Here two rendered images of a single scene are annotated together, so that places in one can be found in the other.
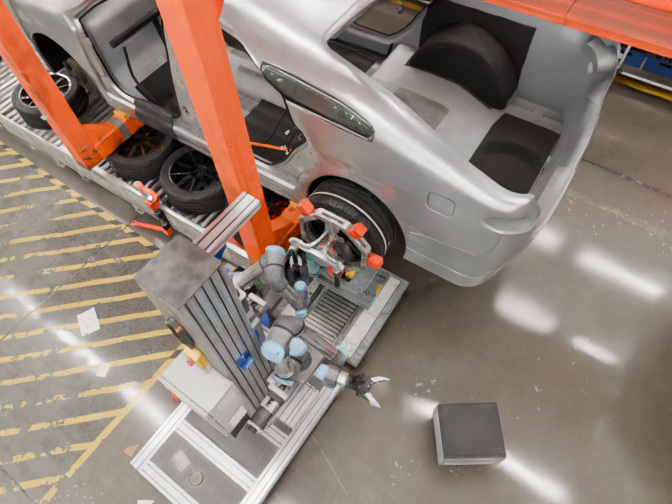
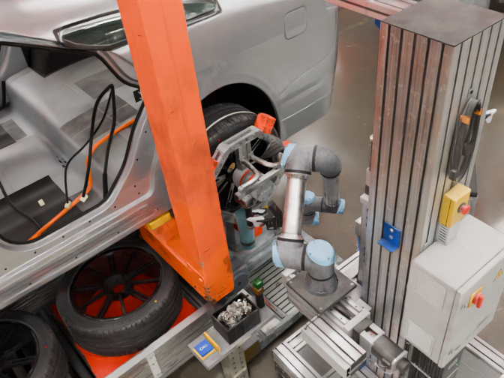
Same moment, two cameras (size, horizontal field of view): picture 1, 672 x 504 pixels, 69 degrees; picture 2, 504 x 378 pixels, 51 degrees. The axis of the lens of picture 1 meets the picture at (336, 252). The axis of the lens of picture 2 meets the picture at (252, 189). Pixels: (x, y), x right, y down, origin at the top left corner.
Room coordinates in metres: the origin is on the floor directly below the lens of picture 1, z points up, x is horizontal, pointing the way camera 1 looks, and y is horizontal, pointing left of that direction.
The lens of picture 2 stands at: (1.12, 2.12, 2.69)
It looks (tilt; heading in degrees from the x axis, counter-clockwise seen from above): 41 degrees down; 288
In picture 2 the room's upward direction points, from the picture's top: 7 degrees counter-clockwise
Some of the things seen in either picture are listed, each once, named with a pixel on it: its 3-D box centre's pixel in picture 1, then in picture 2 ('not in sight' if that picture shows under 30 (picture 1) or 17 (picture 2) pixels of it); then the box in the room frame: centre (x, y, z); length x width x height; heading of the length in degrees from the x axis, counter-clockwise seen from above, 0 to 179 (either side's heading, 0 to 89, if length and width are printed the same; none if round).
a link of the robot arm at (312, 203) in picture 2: (300, 291); (310, 203); (1.43, 0.24, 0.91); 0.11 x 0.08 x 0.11; 178
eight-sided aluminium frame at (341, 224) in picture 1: (334, 241); (244, 176); (1.83, 0.00, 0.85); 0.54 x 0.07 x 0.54; 54
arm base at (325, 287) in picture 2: not in sight; (321, 276); (1.33, 0.65, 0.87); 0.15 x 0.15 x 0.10
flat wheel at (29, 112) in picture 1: (51, 98); not in sight; (4.08, 2.77, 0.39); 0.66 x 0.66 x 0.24
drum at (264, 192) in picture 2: (328, 248); (253, 182); (1.77, 0.05, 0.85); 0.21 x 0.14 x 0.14; 144
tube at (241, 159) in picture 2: (310, 232); (241, 169); (1.79, 0.16, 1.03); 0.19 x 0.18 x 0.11; 144
